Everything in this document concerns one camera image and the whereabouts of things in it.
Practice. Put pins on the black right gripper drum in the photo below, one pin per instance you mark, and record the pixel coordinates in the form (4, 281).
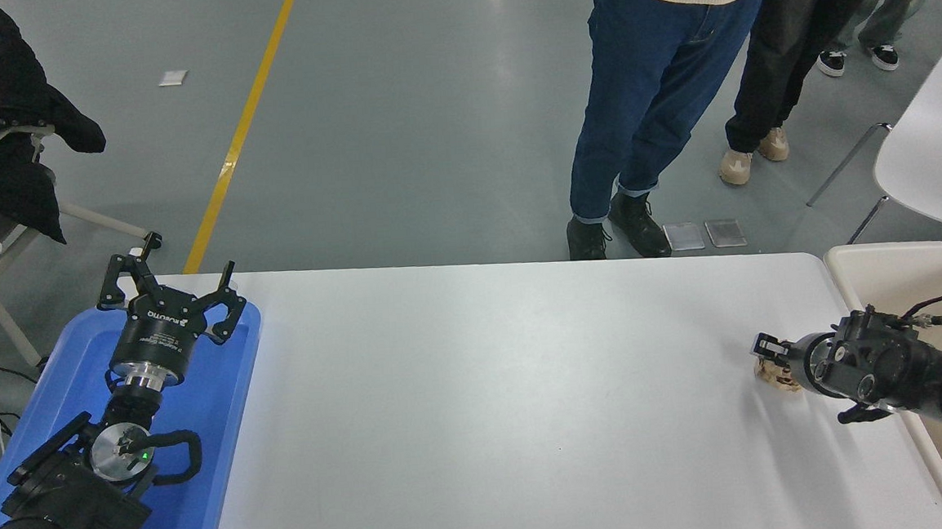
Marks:
(801, 363)

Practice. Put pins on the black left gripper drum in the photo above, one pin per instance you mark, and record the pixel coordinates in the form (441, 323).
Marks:
(155, 333)

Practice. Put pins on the tan paper ball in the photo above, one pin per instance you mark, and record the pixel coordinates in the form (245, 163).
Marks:
(775, 377)

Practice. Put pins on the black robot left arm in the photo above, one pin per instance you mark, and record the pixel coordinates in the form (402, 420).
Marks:
(60, 502)

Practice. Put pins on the blue plastic tray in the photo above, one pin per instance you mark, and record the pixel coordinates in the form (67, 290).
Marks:
(210, 411)

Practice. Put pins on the large pale plastic bin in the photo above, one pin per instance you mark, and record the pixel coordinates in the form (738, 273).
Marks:
(881, 280)

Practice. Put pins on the clear square floor plate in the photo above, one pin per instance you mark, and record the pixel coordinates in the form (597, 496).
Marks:
(725, 232)
(686, 237)

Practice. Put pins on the white chair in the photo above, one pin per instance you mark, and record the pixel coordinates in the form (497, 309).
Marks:
(5, 268)

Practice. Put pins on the white paper scrap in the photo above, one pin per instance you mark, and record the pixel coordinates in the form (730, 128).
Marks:
(172, 77)

